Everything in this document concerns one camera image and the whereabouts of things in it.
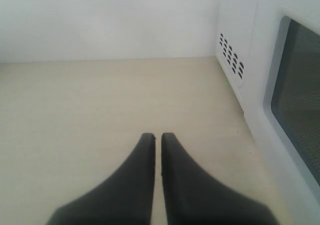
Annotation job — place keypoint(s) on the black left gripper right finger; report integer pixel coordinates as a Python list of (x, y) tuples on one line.
[(193, 197)]

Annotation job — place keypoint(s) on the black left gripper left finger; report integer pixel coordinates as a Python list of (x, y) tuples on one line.
[(124, 198)]

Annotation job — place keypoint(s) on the white microwave oven body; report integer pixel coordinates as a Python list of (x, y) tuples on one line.
[(235, 27)]

